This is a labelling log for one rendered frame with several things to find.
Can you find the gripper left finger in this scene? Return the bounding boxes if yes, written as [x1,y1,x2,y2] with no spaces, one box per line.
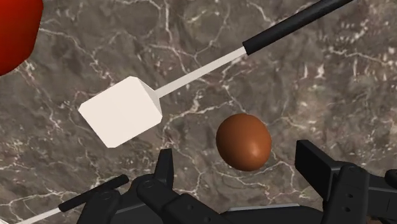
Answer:
[76,148,232,224]

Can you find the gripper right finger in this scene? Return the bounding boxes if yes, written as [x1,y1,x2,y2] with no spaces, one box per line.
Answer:
[294,139,397,224]

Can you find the brown egg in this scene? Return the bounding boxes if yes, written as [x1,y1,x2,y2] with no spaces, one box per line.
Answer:
[216,113,273,172]

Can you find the red round object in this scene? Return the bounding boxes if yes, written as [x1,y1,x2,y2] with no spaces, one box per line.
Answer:
[0,0,44,76]

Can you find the white utensil with black handle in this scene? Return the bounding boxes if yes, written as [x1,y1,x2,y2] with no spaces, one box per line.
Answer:
[13,174,130,224]

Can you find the white spatula with black handle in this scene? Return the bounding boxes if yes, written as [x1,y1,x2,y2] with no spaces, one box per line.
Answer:
[78,0,355,149]

